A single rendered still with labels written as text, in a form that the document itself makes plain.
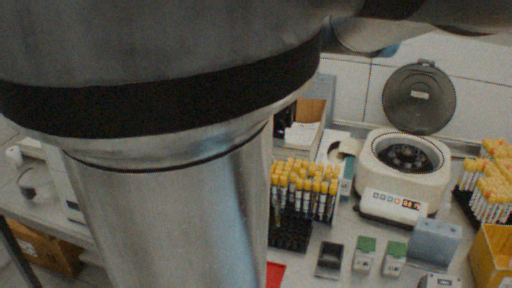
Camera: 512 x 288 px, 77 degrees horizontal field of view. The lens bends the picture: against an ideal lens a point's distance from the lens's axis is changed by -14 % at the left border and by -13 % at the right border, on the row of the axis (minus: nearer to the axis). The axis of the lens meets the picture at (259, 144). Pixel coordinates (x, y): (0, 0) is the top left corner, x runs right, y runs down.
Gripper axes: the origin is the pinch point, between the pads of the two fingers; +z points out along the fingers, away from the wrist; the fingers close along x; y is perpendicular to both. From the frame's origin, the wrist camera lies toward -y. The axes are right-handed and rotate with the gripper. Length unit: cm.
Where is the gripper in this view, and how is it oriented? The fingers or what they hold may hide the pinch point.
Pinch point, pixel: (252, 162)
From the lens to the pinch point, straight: 71.9
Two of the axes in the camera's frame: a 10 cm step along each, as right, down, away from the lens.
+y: 9.3, 1.9, -3.0
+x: 3.6, -5.0, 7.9
